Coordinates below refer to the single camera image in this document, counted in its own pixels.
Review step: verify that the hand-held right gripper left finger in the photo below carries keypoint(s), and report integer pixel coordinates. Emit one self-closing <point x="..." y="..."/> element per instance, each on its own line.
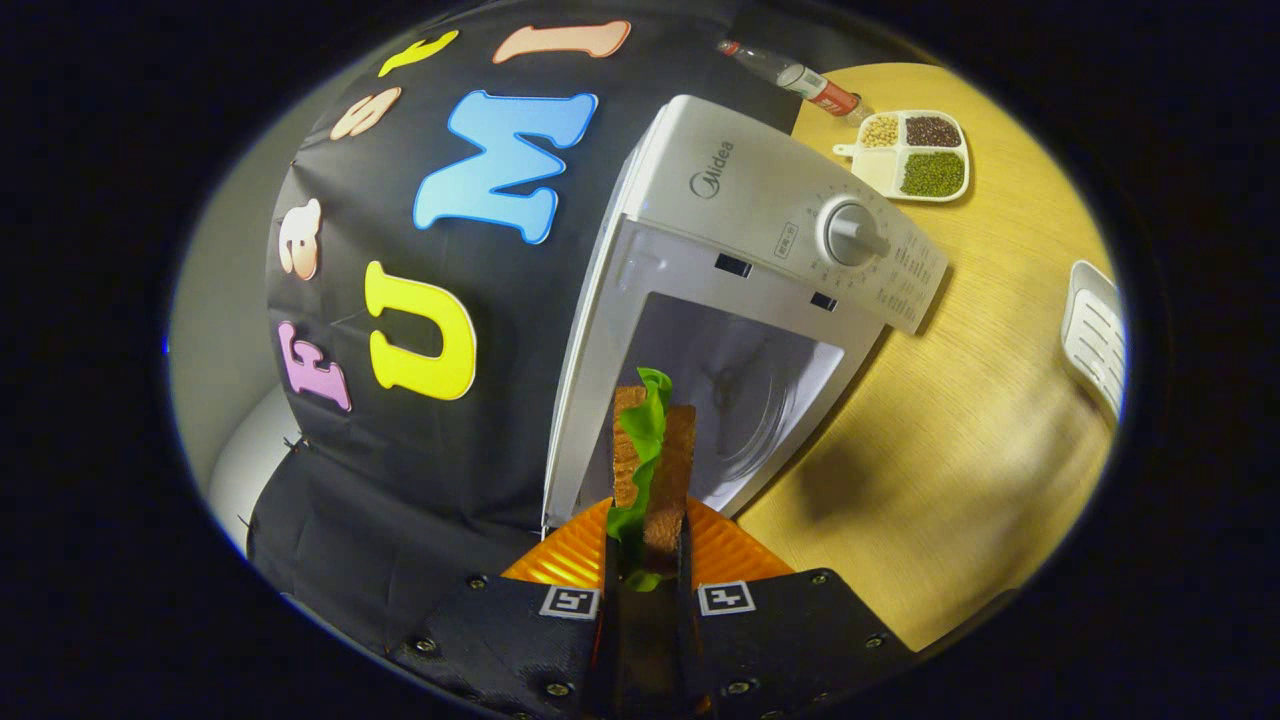
<point x="613" y="650"/>

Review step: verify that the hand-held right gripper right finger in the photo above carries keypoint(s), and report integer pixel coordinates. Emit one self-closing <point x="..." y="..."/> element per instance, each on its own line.
<point x="688" y="650"/>

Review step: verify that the sandwich with lettuce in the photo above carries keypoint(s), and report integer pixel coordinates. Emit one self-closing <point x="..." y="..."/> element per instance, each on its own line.
<point x="670" y="470"/>

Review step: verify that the white microwave oven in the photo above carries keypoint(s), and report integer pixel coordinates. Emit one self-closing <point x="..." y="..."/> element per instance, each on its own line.
<point x="740" y="200"/>

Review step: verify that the black backdrop cloth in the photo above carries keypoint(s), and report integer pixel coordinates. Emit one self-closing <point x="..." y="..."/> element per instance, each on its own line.
<point x="400" y="480"/>

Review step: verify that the small white plastic tray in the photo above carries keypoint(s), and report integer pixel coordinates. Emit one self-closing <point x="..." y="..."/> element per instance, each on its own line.
<point x="1090" y="330"/>

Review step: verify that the white divided dish of beans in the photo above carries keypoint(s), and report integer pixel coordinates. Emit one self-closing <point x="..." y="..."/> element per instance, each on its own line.
<point x="880" y="165"/>

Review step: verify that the clear plastic water bottle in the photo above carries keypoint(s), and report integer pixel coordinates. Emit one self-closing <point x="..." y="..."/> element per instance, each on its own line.
<point x="800" y="78"/>

